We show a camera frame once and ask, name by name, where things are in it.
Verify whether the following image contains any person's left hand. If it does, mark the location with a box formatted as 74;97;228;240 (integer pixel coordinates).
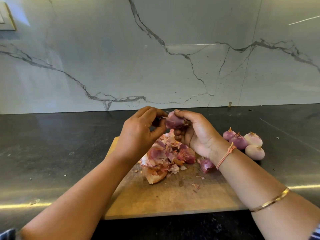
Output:
112;106;169;165

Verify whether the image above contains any small red onion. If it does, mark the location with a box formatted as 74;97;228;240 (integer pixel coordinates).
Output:
222;127;237;141

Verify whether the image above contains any black white plaid sleeve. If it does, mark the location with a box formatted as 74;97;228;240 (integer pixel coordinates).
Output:
0;228;18;240

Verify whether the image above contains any person's right hand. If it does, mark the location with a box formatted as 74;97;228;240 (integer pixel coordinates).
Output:
173;109;232;160

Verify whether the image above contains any brownish red onion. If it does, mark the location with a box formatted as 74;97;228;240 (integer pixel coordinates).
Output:
244;131;264;147

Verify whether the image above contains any orange thread bracelet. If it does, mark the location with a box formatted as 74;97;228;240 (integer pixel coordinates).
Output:
216;142;238;170

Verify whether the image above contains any white wall switch plate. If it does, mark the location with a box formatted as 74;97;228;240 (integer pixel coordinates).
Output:
0;1;17;31

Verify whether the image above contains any person's right forearm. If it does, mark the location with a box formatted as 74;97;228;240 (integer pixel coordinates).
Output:
219;147;320;240

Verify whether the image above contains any red onion with pale patch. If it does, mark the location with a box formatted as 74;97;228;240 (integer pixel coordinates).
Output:
164;111;191;130

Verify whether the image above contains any wooden cutting board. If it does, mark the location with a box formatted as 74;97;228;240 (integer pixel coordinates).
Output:
104;132;248;220

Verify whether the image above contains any gold bangle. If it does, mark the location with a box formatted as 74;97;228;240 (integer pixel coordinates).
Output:
250;187;291;213

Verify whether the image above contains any pile of onion peels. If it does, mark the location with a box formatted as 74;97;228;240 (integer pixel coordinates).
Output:
136;129;217;185

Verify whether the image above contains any person's left forearm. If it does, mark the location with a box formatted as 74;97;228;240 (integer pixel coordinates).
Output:
20;154;133;240

